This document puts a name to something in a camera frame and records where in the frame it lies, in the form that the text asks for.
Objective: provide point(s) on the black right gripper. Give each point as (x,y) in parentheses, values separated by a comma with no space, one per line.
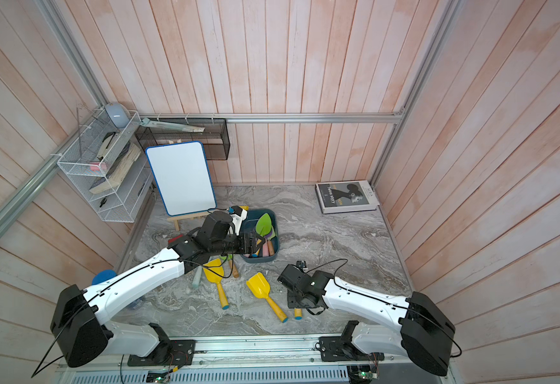
(291,301)

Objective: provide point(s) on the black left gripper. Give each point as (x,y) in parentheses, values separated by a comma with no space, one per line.
(244,241)

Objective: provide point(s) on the yellow plastic scoop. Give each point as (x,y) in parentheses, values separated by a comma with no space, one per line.
(214,273)
(260,288)
(298,314)

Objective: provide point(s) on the teal plastic storage box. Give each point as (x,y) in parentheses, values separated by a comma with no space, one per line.
(253,239)

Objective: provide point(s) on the green trowel with yellow handle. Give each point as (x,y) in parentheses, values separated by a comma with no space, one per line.
(264,227)

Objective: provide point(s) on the purple shovel with pink handle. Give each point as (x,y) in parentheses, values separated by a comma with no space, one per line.
(264,250)

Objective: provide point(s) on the light green shovel wooden handle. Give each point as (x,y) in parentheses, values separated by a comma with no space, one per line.
(270,246)

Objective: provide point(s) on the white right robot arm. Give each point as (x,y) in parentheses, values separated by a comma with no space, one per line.
(413,327)

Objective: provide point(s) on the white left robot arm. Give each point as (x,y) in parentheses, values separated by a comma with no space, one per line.
(82,323)

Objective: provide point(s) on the red shovel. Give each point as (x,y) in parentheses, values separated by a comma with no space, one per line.
(175,238)

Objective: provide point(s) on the grey blue trowel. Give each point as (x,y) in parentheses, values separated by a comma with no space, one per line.
(197,277)

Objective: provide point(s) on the wooden easel stand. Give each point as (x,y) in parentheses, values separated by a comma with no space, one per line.
(179,218)

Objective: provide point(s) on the blue framed whiteboard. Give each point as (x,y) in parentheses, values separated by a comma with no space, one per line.
(183,178)

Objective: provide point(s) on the black and white book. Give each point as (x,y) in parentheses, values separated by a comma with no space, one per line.
(346,197)

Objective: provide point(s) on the blue lid pen jar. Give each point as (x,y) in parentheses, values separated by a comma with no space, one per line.
(103,276)

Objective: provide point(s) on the green trowel with wooden handle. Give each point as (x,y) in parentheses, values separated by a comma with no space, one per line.
(232,265)

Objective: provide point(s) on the black wire basket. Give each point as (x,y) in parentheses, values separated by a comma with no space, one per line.
(212,133)

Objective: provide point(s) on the white wire mesh shelf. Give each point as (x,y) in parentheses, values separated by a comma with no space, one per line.
(108,167)

